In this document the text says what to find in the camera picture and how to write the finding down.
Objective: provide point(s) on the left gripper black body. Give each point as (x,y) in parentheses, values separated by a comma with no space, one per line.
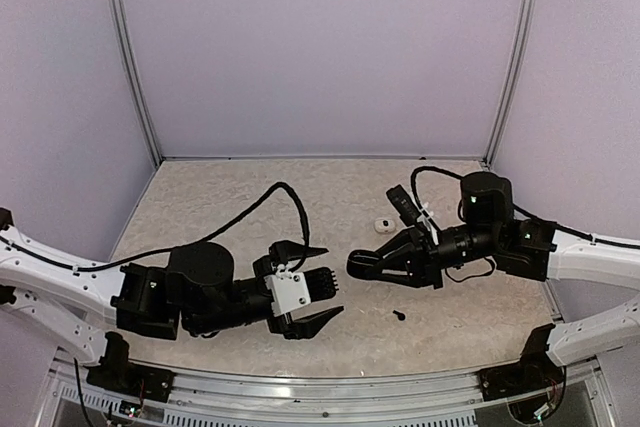
(268,262)

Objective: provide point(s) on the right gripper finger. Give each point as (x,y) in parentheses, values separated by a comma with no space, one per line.
(407,245)
(410,275)

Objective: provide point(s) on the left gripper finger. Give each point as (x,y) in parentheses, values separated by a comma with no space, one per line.
(285,251)
(308,327)

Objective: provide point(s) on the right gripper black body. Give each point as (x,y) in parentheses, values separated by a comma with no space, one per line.
(430,252)

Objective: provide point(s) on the white earbud charging case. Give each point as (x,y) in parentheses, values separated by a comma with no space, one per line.
(384,226)

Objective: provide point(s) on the black earbud charging case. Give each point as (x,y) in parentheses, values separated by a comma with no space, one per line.
(363,265)

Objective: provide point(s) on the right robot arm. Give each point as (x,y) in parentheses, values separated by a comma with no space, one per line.
(519,244)

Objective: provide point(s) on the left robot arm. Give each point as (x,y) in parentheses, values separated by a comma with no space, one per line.
(84,306)

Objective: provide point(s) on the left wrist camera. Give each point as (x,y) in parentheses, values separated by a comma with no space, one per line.
(317,285)

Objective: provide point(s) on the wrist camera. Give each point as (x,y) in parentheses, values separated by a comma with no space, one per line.
(410,214)
(317,285)

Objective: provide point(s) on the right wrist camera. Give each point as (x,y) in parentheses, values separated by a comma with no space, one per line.
(410,214)

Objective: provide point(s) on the black wireless earbud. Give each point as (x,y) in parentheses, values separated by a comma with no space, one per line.
(400,316)

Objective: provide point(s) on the aluminium front rail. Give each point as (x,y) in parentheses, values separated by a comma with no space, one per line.
(200,398)

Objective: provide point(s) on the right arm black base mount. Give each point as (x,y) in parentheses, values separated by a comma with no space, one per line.
(533,371)

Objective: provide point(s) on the right aluminium frame post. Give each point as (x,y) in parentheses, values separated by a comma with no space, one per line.
(514,66)

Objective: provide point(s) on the aluminium frame post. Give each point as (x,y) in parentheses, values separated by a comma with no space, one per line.
(134,83)
(514,66)

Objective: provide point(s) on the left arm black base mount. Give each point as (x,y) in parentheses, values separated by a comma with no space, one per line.
(116,373)

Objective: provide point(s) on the left aluminium frame post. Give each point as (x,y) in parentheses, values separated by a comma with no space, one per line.
(134,83)

